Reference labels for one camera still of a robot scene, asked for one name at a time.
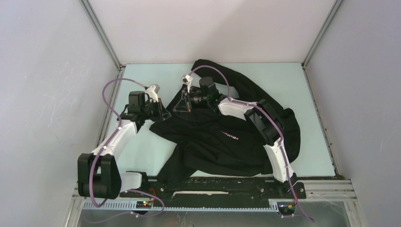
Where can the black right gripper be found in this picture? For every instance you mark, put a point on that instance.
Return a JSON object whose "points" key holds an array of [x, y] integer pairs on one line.
{"points": [[184, 105]]}

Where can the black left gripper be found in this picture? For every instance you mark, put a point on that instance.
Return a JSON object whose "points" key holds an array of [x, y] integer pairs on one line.
{"points": [[160, 109]]}

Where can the black jacket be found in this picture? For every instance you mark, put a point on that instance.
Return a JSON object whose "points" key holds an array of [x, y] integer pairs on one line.
{"points": [[216, 144]]}

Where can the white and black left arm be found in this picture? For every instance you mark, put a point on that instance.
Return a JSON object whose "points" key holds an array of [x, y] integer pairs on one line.
{"points": [[98, 172]]}

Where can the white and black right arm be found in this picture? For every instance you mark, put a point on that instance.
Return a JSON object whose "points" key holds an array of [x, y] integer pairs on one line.
{"points": [[261, 117]]}

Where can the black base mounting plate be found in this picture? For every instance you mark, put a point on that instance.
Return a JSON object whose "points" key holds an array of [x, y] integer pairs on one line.
{"points": [[223, 193]]}

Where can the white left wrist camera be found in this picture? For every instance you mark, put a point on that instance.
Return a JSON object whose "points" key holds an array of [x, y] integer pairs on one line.
{"points": [[152, 92]]}

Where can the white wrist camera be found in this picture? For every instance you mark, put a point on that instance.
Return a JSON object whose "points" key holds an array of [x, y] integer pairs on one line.
{"points": [[152, 92], [187, 80]]}

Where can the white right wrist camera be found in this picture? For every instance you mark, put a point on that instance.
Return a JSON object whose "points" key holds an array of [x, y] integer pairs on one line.
{"points": [[187, 80]]}

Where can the aluminium frame rail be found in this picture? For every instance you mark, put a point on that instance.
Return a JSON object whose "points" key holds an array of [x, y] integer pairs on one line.
{"points": [[318, 189]]}

